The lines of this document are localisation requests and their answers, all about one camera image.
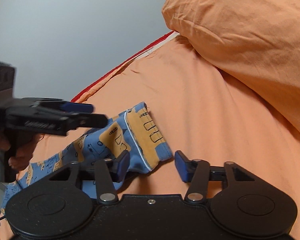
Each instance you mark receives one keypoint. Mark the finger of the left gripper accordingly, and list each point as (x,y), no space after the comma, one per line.
(62,124)
(66,106)

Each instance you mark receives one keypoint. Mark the orange pillow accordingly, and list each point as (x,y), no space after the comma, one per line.
(255,41)

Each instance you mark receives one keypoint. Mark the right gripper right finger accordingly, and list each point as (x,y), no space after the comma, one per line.
(236,181)

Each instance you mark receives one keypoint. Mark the blue patterned child pants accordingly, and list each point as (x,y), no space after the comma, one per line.
(132,130)

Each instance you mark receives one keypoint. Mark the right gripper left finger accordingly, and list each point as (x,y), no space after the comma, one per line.
(104,173)

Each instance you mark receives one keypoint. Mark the person's left hand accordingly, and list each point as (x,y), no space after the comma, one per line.
(24,153)

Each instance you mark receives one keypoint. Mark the red mattress cover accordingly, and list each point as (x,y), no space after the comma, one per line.
(90,90)

